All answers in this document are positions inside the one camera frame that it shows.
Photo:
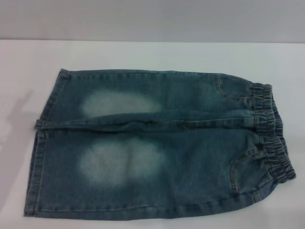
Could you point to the blue denim shorts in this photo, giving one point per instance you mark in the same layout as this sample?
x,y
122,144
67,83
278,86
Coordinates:
x,y
186,167

